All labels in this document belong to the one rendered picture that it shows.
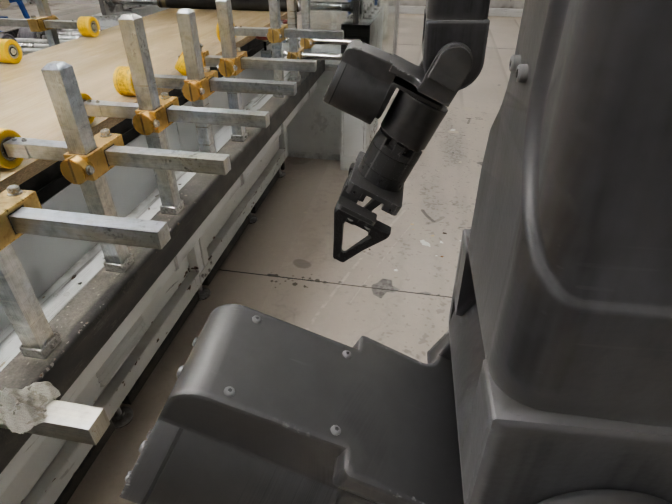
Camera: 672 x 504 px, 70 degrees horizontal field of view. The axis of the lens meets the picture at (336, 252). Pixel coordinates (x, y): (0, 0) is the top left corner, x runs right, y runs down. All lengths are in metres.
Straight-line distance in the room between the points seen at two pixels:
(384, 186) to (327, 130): 2.63
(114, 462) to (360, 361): 1.55
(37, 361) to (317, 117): 2.48
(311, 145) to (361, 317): 1.57
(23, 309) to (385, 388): 0.81
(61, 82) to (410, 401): 0.88
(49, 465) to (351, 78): 1.29
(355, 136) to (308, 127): 0.35
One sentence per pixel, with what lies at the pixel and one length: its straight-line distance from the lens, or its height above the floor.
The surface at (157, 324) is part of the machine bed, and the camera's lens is 1.80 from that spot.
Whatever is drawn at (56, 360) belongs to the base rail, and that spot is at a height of 0.70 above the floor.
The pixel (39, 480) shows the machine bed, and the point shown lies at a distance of 1.53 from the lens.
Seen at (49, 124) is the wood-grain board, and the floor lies 0.90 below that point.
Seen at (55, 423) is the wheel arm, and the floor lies 0.86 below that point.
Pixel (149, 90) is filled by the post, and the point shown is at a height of 1.02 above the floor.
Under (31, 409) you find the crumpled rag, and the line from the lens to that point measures 0.66.
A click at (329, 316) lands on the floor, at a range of 1.96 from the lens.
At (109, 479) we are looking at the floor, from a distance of 1.66.
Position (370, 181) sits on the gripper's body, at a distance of 0.55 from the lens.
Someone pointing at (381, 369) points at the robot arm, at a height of 1.21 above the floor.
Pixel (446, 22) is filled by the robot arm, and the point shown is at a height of 1.25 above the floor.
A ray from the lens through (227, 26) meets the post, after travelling 1.62.
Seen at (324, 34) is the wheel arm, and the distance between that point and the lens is 2.10.
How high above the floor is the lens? 1.33
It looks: 35 degrees down
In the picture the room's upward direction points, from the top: straight up
